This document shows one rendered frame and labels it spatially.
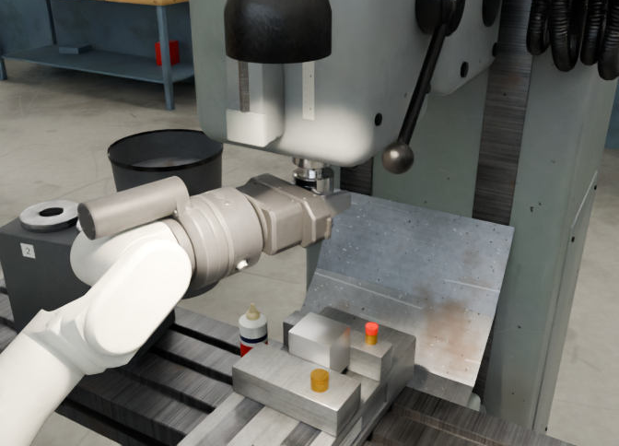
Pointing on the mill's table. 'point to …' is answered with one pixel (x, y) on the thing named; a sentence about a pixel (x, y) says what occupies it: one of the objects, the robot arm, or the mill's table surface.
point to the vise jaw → (296, 388)
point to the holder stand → (47, 264)
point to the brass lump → (320, 381)
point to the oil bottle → (252, 330)
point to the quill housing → (326, 73)
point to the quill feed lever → (426, 18)
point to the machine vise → (393, 347)
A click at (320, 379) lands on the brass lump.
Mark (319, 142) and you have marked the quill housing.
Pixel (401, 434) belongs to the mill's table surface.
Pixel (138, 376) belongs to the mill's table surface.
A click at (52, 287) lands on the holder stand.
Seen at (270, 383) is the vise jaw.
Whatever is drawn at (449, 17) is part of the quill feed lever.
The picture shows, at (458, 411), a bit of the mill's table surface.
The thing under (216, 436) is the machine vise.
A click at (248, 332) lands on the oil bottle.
